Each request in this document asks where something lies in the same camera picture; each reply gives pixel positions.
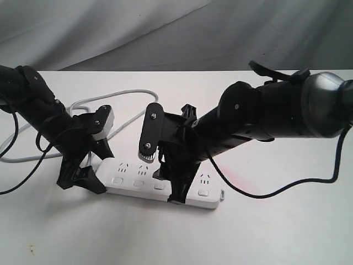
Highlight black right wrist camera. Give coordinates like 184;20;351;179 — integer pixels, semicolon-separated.
138;103;164;163

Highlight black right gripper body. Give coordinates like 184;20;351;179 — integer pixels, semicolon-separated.
158;104;212;166

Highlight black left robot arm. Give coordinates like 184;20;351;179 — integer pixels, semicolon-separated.
1;66;114;194

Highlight grey power cord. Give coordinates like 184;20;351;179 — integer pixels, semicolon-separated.
0;88;160;163

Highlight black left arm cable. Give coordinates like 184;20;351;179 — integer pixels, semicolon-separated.
0;91;73;195

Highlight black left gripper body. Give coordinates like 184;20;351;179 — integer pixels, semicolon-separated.
38;112;109;190

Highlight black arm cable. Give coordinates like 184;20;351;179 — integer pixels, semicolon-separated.
0;91;73;195
205;126;349;199

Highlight grey backdrop cloth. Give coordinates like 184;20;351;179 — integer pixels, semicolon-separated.
1;1;352;71

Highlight white five-outlet power strip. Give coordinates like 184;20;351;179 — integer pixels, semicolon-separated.
95;158;225;210

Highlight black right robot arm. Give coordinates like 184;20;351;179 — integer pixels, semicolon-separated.
149;61;352;203

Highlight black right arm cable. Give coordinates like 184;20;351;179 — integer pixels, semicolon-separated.
205;126;349;199

